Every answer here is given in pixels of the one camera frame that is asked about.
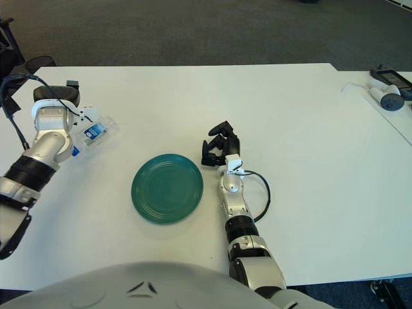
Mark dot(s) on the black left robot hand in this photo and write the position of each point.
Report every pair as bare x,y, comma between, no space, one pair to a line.
54,93

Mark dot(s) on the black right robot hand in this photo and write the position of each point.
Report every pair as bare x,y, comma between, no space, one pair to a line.
232,145

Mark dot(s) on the clear plastic bottle blue cap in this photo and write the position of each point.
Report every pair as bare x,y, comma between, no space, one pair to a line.
96,132

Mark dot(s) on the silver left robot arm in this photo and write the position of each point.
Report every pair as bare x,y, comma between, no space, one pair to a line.
48,141

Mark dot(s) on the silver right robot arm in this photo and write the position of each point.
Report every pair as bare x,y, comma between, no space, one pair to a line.
231,185

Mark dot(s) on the green round plate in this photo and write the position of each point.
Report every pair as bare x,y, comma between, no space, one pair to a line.
167,190

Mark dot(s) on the black office chair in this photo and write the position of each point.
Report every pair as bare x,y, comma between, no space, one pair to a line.
8,54

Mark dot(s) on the white grey VR controller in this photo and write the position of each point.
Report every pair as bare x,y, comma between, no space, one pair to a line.
391,102

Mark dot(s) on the black handheld device with screen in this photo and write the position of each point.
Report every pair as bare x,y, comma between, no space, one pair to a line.
391,77

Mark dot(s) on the silver robot torso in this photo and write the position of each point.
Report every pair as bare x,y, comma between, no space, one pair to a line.
128,289

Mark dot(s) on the dark grey controller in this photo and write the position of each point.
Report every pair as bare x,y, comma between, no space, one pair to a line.
407,94

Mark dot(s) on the black wheeled table base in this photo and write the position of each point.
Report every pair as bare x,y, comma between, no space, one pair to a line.
386,294

